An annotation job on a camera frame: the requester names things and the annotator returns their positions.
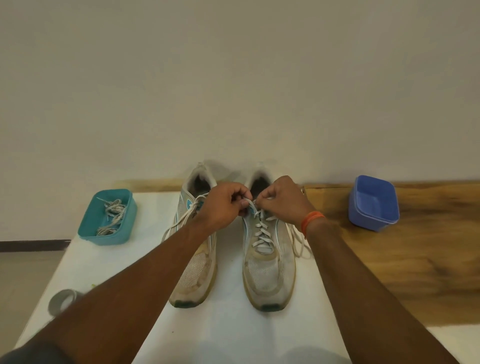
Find person's right hand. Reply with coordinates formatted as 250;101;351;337
254;175;318;235

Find person's left hand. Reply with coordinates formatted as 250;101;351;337
193;181;254;239

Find worn white sneaker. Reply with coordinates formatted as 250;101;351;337
241;164;297;313
161;161;219;309

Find person's right forearm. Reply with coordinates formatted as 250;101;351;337
305;219;460;364

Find person's left forearm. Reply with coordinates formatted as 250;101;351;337
33;221;215;364

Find orange thread wristband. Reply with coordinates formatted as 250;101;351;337
300;210;326;240

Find blue plastic container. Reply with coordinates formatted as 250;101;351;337
347;175;400;233

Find teal plastic container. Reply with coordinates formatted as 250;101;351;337
77;188;138;247

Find grey tape roll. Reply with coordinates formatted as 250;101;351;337
47;289;82;318

